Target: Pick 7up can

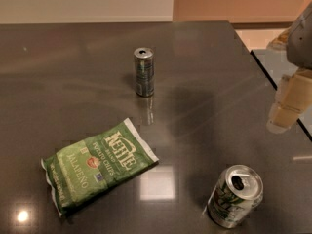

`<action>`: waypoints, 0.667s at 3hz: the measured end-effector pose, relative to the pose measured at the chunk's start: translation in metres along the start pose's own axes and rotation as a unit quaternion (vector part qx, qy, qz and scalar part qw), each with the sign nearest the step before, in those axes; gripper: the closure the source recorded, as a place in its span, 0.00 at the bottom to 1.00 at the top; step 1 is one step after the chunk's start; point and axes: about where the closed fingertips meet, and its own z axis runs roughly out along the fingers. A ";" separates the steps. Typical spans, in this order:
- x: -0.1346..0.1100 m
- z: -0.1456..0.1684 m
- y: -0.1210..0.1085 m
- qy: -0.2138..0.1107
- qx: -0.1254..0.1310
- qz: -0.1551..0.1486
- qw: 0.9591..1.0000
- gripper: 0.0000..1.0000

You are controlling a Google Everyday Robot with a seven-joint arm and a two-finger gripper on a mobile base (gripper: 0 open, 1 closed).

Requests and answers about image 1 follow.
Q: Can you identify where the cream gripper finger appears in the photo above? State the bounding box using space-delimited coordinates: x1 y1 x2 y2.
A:
266 68 312 134

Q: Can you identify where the green 7up can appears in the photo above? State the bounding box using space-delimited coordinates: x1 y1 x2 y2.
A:
207 165 263 229

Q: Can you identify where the tall slim silver can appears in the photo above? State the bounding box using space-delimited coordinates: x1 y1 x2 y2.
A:
134 47 154 97

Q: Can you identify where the green Kettle jalapeno chips bag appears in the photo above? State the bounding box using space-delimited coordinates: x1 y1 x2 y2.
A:
41 119 158 216

